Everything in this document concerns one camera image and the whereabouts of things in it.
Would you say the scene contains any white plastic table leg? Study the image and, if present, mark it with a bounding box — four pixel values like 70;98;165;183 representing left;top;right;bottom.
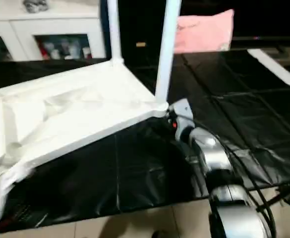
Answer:
154;0;182;107
107;0;125;65

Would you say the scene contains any white plastic table top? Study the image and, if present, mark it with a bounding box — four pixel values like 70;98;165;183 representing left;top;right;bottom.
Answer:
0;59;170;172

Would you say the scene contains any black work mat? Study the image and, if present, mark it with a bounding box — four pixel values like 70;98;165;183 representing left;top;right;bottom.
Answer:
0;49;290;234

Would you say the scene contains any pink pillow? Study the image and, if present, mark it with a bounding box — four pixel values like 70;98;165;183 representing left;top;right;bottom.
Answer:
174;9;235;54

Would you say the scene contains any black furniture with yellow label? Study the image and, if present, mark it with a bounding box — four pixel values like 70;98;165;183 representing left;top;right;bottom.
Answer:
103;0;290;53

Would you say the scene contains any dark low tv bench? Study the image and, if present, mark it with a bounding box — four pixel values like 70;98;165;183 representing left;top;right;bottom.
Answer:
233;35;290;52

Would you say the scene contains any black tripod stand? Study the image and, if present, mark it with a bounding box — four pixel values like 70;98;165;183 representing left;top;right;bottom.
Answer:
256;181;290;209

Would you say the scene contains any white cabinet with glass doors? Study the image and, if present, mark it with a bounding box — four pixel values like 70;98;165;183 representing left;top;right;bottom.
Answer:
0;0;108;62

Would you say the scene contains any dark ornament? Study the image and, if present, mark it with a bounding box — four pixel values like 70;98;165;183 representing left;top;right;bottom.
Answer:
23;0;50;13

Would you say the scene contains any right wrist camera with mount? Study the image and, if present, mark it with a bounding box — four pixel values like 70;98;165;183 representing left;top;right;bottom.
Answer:
169;98;195;134

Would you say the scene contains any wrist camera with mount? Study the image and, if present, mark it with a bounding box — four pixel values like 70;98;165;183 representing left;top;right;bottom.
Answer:
169;98;195;134
0;161;36;229

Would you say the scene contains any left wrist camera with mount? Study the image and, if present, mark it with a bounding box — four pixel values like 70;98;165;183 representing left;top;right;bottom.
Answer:
0;161;36;229

